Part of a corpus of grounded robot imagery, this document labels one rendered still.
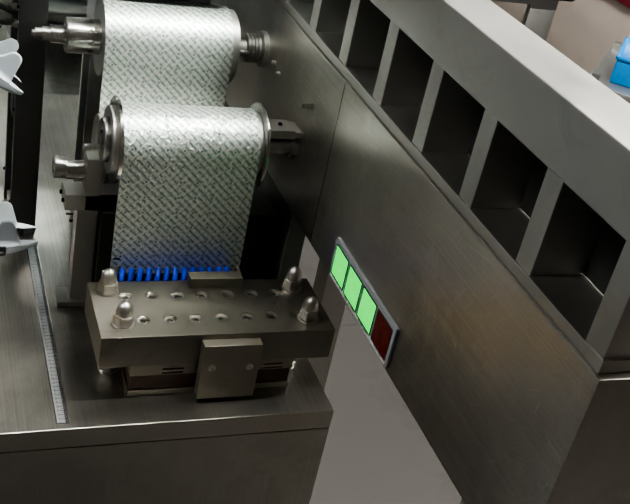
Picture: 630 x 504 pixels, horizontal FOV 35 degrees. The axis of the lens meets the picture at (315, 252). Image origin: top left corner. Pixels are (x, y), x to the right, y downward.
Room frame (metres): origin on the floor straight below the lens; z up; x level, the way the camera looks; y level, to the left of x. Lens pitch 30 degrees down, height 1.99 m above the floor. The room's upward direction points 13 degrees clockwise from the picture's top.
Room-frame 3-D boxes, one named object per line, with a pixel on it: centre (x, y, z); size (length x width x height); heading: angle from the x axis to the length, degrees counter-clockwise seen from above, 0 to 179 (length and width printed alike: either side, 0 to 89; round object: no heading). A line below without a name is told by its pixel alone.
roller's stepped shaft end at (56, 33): (1.70, 0.56, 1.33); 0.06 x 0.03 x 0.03; 115
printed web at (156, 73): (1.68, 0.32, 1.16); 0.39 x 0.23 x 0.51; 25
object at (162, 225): (1.51, 0.24, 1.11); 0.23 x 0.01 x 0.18; 115
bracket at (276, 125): (1.64, 0.10, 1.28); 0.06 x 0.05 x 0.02; 115
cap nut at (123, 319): (1.31, 0.28, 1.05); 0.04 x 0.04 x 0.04
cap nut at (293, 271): (1.53, 0.03, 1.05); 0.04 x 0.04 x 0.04
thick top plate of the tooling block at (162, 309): (1.41, 0.15, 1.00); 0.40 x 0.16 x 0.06; 115
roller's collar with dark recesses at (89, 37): (1.72, 0.50, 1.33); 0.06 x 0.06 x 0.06; 25
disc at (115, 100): (1.51, 0.37, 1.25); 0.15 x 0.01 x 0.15; 25
